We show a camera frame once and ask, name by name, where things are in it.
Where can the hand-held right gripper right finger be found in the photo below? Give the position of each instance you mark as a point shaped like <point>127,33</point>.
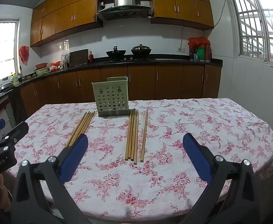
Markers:
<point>197,158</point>

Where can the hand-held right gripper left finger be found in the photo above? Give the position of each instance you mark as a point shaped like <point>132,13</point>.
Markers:
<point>73,158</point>

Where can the green perforated chopstick holder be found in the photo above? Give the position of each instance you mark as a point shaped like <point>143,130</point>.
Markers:
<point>110,98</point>

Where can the person's left hand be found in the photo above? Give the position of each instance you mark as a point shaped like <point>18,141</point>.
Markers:
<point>4,193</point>

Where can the steel pan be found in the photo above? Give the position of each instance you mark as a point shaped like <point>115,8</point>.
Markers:
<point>1,87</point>

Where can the pink floral tablecloth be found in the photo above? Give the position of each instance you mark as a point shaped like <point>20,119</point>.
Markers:
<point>174,121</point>

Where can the yellow dish soap bottle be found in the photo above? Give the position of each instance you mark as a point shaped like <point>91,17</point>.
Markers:
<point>15,80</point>

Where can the sink tap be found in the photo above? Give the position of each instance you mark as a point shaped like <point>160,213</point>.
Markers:
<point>21,73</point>

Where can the green basin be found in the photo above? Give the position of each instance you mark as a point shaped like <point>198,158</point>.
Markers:
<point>41,71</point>

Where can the red basin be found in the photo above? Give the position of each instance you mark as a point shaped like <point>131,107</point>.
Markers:
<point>41,65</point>

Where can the plain sliding window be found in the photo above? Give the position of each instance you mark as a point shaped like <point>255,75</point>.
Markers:
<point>3,51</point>

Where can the hanging red plastic bag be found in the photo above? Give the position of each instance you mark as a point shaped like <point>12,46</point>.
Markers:
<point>24,54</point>

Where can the red and white plastic bags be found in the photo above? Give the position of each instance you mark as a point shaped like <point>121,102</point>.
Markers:
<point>55,64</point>

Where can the brown base cabinets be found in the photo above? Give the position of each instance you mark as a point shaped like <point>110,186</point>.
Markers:
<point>169,81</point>

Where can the clear plastic bag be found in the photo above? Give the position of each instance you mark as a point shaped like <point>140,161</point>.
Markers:
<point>66,60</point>

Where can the dark cutting board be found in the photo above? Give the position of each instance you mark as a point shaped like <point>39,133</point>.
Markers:
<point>78,57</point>

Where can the black kitchen countertop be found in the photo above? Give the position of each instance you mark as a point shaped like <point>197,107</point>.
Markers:
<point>174,61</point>

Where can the red bottle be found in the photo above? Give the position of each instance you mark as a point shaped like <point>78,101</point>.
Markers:
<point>91,58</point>

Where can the green box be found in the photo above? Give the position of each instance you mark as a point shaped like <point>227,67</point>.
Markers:
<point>201,53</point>

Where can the gas stove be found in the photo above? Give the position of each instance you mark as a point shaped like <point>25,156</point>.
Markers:
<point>127,59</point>

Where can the red bag over bottles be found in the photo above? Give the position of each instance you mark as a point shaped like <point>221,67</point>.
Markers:
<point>198,41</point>

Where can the black wok with lid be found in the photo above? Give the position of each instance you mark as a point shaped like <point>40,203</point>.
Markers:
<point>141,50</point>

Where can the barred window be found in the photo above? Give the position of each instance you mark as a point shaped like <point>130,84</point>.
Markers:
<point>255,28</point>

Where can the wall socket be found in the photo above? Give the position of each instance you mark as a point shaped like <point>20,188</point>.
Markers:
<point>181,50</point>

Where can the brown wall cabinets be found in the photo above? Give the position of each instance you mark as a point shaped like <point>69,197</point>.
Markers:
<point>181,4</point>
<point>64,16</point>

